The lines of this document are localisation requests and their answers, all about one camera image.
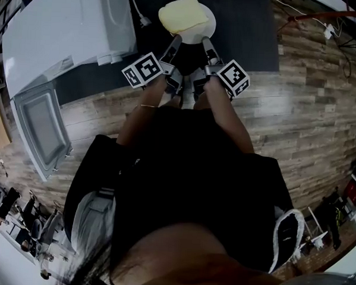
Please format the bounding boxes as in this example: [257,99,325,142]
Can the person's face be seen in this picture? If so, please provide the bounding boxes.
[109,218,286,285]

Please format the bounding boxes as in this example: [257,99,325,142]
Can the black bag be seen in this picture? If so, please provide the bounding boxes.
[317,186,348,252]

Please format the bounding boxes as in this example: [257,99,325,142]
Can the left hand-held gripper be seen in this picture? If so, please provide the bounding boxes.
[120,31,187,95]

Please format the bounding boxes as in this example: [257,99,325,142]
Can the person in dark shirt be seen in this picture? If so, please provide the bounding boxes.
[60,100,300,284]

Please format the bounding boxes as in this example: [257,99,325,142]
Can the white railing base ledge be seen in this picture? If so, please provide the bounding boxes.
[306,0,356,17]

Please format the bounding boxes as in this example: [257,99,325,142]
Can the white microwave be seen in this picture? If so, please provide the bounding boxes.
[0,0,142,187]

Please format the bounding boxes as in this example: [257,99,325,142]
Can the wooden coat rack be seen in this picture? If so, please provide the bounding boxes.
[286,7,356,27]

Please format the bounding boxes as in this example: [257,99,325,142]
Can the dark grey table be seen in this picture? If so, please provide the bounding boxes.
[53,0,284,117]

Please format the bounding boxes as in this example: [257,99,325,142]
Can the white power plug with cable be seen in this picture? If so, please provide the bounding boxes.
[124,0,154,29]

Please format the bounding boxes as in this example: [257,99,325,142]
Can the person's right hand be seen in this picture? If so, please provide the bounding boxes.
[193,93,213,112]

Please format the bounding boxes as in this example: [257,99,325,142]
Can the white cabinet with red box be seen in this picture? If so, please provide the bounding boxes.
[342,173,356,222]

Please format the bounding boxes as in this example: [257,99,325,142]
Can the white power strip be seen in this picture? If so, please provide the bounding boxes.
[323,23,337,40]

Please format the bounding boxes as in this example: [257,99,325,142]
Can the person's right forearm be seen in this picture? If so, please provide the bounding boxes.
[200,76,259,155]

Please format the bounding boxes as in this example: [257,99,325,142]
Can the white folding stand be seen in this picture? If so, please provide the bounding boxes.
[300,205,332,252]

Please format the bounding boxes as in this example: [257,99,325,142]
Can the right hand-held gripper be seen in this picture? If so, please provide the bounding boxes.
[191,35,253,100]

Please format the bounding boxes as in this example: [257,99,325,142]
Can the white power cable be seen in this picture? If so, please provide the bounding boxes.
[268,0,352,38]

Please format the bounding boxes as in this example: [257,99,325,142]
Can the person's left forearm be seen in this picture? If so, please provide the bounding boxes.
[116,74,168,148]

